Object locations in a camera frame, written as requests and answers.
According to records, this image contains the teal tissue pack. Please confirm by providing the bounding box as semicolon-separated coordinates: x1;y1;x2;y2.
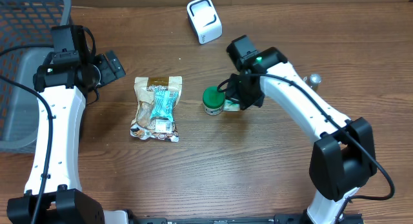
223;99;240;112

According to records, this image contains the green lidded cup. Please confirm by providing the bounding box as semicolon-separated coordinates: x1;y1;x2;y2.
203;87;225;116

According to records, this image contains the teal snack bar wrapper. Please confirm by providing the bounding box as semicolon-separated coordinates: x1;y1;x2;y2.
150;90;179;122

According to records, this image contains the yellow oil bottle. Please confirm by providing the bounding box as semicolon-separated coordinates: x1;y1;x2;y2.
303;74;322;92

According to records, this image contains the brown Pantree snack pouch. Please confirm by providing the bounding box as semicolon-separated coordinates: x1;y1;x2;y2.
130;76;183;142

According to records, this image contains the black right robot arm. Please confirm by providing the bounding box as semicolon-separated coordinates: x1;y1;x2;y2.
225;44;378;223

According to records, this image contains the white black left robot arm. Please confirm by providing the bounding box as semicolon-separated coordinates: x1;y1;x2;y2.
7;51;130;223

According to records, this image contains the white barcode scanner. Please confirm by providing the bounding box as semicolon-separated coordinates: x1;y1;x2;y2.
186;0;223;45

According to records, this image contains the grey plastic mesh basket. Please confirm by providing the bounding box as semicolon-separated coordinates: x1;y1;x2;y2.
1;0;72;153

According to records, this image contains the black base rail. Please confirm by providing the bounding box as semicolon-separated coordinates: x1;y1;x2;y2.
128;212;365;224

